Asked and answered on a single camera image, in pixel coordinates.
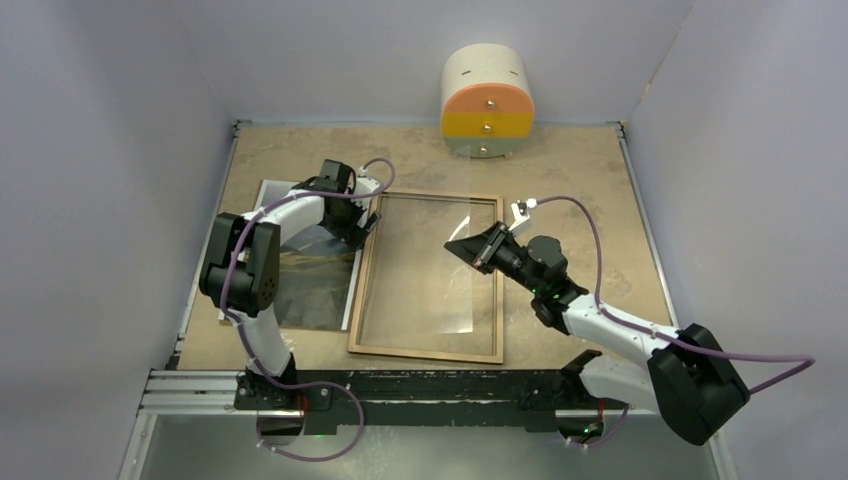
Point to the brown backing board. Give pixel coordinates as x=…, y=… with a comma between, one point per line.
x=317, y=271

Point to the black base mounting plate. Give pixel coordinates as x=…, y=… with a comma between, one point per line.
x=534, y=400

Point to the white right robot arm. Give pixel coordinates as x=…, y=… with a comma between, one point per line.
x=681, y=375

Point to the wooden picture frame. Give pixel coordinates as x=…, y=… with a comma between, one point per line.
x=361, y=287

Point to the small round drawer cabinet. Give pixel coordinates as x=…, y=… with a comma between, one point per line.
x=487, y=110

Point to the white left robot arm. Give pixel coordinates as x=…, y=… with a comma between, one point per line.
x=240, y=272

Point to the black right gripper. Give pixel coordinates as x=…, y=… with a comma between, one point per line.
x=481, y=250

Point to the landscape photo print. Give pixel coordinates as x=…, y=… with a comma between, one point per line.
x=292, y=257

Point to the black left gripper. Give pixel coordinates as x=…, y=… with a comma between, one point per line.
x=353, y=235

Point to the aluminium rail frame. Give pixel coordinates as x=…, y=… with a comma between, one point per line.
x=189, y=429

